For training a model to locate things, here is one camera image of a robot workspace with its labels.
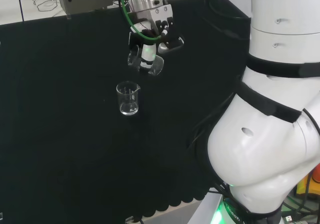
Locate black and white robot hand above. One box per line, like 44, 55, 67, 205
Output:
127, 4, 186, 77

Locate clear glass beaker with print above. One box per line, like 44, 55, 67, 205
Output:
127, 45, 165, 76

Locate black table cloth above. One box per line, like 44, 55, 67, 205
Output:
0, 0, 252, 224

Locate yellow stop button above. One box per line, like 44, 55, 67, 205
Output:
295, 164, 320, 203

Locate green cable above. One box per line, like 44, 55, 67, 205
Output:
118, 0, 162, 45

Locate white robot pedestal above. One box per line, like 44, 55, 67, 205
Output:
190, 193, 227, 224

